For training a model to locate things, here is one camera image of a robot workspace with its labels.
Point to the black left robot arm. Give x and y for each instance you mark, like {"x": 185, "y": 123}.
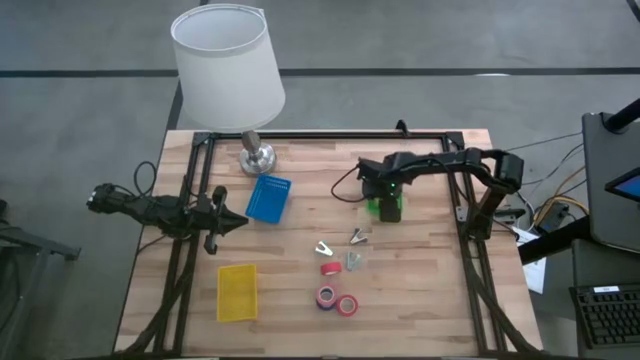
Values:
{"x": 150, "y": 210}

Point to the grey metal stand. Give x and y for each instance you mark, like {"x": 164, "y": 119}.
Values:
{"x": 45, "y": 247}

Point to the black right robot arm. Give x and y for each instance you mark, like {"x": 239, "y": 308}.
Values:
{"x": 450, "y": 160}

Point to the silver lamp with white shade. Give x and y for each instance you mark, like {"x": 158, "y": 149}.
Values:
{"x": 225, "y": 75}

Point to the blue plastic basket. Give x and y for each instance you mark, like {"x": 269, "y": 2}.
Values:
{"x": 267, "y": 200}

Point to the yellow plastic basket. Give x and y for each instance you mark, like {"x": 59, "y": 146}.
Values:
{"x": 237, "y": 300}

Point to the white paper sheet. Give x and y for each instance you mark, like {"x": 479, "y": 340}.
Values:
{"x": 535, "y": 275}

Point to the black pole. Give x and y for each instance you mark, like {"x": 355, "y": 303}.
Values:
{"x": 625, "y": 117}

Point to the black cart bar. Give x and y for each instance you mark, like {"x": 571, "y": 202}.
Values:
{"x": 550, "y": 245}

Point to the black clamp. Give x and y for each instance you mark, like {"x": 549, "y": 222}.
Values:
{"x": 402, "y": 128}

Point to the silver frame bracket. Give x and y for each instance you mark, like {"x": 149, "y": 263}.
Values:
{"x": 460, "y": 214}

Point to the grey desk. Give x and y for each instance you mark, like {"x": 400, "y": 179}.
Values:
{"x": 585, "y": 270}

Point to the red tape roll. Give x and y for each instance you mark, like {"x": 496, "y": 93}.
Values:
{"x": 331, "y": 270}
{"x": 339, "y": 306}

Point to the green plastic basket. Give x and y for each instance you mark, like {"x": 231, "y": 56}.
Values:
{"x": 372, "y": 206}

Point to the tablet with blue screen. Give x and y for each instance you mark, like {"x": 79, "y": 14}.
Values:
{"x": 627, "y": 187}

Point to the black keyboard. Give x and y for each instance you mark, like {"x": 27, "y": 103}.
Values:
{"x": 610, "y": 315}

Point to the black metal table frame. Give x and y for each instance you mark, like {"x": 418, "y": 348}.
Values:
{"x": 325, "y": 135}

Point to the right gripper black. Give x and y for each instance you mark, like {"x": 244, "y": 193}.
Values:
{"x": 390, "y": 207}

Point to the grey equipment cart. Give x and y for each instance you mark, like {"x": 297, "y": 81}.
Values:
{"x": 600, "y": 200}

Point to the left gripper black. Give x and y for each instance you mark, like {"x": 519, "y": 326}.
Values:
{"x": 212, "y": 222}

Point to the pink tape roll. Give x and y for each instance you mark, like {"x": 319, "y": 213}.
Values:
{"x": 320, "y": 292}

